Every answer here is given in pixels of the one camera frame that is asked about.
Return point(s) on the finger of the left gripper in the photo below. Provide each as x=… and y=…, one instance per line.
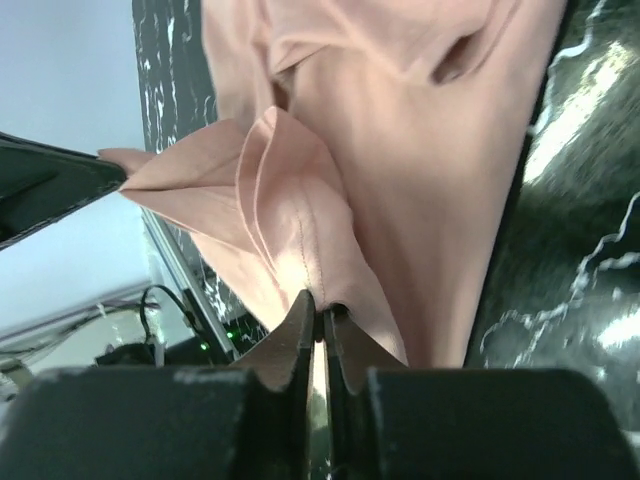
x=41, y=184

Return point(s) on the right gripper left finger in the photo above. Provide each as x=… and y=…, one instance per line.
x=247, y=420

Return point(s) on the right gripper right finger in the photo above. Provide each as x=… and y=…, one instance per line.
x=392, y=422

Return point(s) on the pink t shirt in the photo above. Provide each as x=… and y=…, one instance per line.
x=363, y=151

